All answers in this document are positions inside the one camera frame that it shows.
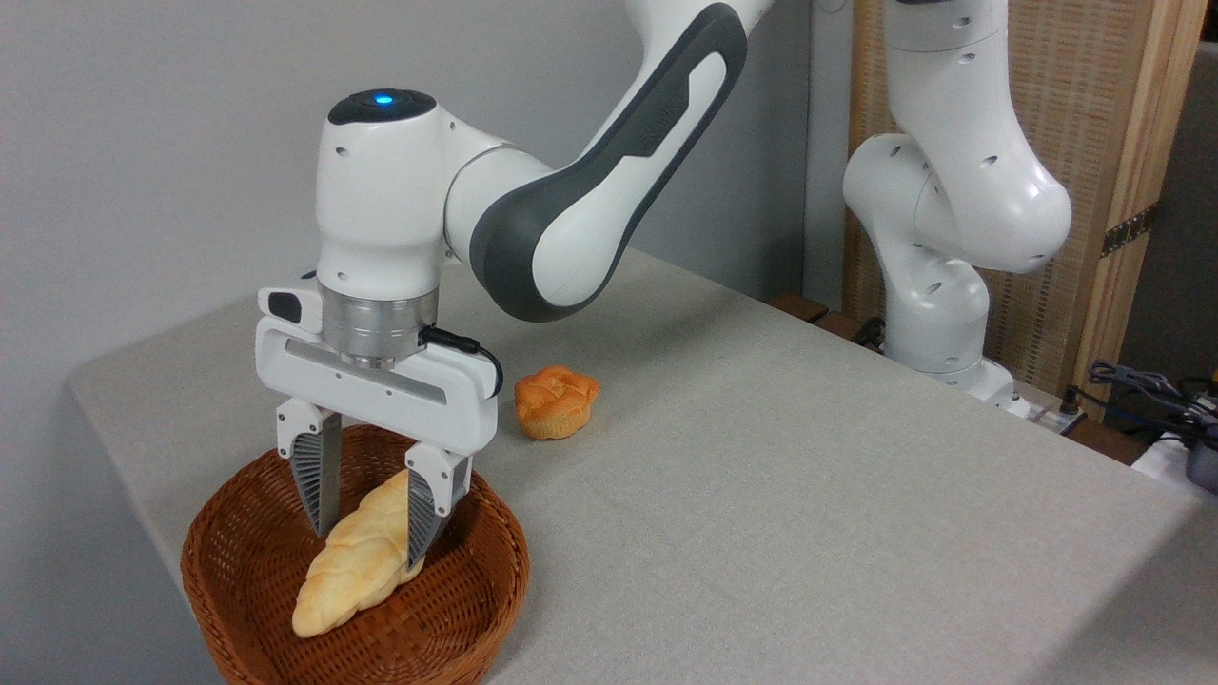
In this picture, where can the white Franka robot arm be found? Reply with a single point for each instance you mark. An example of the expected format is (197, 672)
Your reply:
(381, 209)

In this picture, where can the long braided bread loaf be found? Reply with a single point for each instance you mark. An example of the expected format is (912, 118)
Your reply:
(357, 571)

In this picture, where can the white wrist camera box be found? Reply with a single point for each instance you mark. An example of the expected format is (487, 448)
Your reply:
(290, 306)

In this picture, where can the dark metal screen hinge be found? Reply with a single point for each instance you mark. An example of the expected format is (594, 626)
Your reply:
(1129, 229)

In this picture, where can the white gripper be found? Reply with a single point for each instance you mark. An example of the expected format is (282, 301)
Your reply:
(438, 400)

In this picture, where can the round orange bread bun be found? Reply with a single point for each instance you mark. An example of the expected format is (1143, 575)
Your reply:
(557, 400)

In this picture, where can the brown wicker basket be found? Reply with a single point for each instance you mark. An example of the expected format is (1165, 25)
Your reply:
(247, 571)

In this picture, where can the grey tablecloth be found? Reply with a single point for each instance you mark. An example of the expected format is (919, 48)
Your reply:
(809, 523)

